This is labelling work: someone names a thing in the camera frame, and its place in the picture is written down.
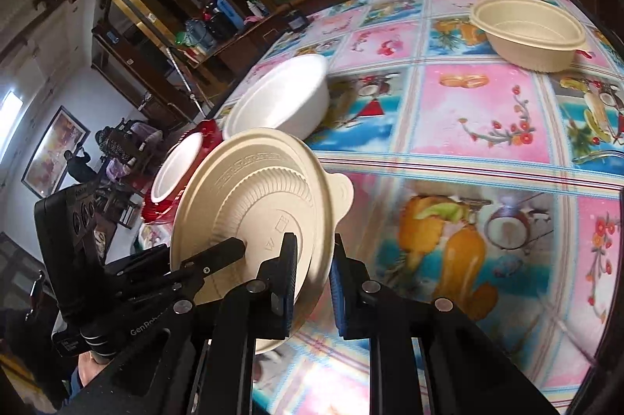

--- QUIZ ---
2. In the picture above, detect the red glass plate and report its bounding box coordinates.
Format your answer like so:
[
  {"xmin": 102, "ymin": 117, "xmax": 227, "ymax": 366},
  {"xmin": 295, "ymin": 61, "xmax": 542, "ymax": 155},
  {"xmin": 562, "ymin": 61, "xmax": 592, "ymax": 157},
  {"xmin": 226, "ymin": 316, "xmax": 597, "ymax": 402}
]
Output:
[
  {"xmin": 141, "ymin": 119, "xmax": 220, "ymax": 225},
  {"xmin": 141, "ymin": 137, "xmax": 196, "ymax": 227}
]

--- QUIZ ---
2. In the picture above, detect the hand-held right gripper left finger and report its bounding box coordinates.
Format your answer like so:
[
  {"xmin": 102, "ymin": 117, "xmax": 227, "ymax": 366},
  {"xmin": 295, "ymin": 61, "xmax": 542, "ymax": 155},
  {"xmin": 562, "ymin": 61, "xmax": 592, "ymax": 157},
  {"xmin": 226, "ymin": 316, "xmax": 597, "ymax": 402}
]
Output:
[{"xmin": 190, "ymin": 232, "xmax": 299, "ymax": 415}]

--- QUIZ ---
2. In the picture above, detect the dark wooden chair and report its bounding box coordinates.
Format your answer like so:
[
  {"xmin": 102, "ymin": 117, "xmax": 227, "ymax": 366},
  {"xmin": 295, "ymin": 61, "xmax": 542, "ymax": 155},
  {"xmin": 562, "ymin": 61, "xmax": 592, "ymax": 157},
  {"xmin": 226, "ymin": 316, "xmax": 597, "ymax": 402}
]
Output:
[
  {"xmin": 124, "ymin": 117, "xmax": 164, "ymax": 167},
  {"xmin": 95, "ymin": 127, "xmax": 128, "ymax": 182}
]

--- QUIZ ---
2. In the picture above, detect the framed wall painting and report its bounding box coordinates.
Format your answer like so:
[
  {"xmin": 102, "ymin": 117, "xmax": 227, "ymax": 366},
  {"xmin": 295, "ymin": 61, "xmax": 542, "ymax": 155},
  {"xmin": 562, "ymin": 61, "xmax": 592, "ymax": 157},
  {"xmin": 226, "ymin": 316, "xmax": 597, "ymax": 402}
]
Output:
[{"xmin": 22, "ymin": 105, "xmax": 91, "ymax": 199}]

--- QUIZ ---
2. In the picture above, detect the beige round plastic lid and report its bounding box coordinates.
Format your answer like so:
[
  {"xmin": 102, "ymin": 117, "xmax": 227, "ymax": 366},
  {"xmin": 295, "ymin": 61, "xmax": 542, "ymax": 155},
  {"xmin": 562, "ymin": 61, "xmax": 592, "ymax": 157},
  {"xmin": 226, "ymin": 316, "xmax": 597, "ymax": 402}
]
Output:
[{"xmin": 170, "ymin": 127, "xmax": 355, "ymax": 355}]

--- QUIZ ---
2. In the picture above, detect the small white bowl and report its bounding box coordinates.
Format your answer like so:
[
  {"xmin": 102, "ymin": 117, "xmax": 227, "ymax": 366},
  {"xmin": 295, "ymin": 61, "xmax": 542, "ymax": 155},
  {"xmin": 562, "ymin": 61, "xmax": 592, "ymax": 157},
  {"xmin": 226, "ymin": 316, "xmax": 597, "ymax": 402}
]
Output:
[{"xmin": 150, "ymin": 133, "xmax": 206, "ymax": 206}]

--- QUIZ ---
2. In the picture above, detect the blue water jug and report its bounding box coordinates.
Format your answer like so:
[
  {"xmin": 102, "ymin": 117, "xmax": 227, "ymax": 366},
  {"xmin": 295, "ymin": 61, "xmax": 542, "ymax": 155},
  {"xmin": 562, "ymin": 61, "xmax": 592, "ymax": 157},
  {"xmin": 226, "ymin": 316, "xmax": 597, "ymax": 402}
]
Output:
[{"xmin": 188, "ymin": 18, "xmax": 216, "ymax": 50}]

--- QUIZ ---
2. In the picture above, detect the black container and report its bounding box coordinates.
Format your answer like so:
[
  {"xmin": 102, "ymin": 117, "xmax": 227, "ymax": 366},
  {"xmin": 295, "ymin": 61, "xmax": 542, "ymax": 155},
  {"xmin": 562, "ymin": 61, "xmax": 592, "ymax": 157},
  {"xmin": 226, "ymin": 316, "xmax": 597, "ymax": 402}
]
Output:
[{"xmin": 202, "ymin": 0, "xmax": 235, "ymax": 40}]

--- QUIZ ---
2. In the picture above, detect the large white bowl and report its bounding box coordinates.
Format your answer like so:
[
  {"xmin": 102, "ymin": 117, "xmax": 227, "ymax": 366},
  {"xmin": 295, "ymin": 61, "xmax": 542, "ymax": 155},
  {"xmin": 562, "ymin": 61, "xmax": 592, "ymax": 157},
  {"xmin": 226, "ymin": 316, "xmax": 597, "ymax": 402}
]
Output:
[{"xmin": 222, "ymin": 53, "xmax": 331, "ymax": 142}]

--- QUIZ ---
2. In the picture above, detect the beige plastic bowl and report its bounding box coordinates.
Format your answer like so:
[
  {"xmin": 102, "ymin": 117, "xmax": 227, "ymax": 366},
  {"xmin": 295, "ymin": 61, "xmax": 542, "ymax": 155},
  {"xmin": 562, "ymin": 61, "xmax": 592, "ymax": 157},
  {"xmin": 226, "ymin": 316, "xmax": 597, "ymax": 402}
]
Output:
[{"xmin": 469, "ymin": 0, "xmax": 593, "ymax": 73}]

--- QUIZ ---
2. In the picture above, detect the brown wooden cabinet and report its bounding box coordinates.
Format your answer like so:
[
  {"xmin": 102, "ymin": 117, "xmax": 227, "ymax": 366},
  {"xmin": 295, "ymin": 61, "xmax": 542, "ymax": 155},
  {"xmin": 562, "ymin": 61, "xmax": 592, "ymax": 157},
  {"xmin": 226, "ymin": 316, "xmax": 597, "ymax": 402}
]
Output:
[{"xmin": 195, "ymin": 3, "xmax": 313, "ymax": 104}]

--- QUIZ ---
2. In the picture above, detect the blue plastic container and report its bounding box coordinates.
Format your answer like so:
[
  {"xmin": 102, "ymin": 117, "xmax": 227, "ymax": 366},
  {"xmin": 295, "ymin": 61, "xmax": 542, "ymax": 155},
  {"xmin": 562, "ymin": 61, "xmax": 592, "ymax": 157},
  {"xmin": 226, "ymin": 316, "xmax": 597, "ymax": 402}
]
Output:
[{"xmin": 217, "ymin": 0, "xmax": 247, "ymax": 23}]

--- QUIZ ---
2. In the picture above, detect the printed fruit tablecloth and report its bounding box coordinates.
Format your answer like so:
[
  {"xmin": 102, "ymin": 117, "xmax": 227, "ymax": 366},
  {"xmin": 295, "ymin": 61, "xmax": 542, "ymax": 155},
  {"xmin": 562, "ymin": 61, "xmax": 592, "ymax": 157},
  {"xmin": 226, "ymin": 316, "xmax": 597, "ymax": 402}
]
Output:
[{"xmin": 209, "ymin": 0, "xmax": 624, "ymax": 415}]

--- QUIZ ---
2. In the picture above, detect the window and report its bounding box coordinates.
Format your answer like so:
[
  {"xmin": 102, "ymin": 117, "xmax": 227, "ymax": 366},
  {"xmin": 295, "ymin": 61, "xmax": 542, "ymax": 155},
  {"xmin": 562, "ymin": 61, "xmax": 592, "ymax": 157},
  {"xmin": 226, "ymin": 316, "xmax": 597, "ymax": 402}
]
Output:
[{"xmin": 0, "ymin": 89, "xmax": 23, "ymax": 128}]

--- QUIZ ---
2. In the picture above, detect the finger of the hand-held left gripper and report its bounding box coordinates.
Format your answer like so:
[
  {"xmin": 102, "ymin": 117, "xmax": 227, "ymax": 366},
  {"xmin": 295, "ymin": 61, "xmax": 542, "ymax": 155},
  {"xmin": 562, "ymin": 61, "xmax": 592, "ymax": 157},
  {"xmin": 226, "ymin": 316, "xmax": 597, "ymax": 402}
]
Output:
[{"xmin": 168, "ymin": 238, "xmax": 246, "ymax": 306}]

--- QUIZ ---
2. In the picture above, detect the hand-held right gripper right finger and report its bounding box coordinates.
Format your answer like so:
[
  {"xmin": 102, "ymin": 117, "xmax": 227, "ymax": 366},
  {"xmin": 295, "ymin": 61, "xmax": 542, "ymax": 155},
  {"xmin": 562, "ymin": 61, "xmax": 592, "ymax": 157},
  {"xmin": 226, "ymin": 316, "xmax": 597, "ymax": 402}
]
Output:
[{"xmin": 329, "ymin": 234, "xmax": 561, "ymax": 415}]

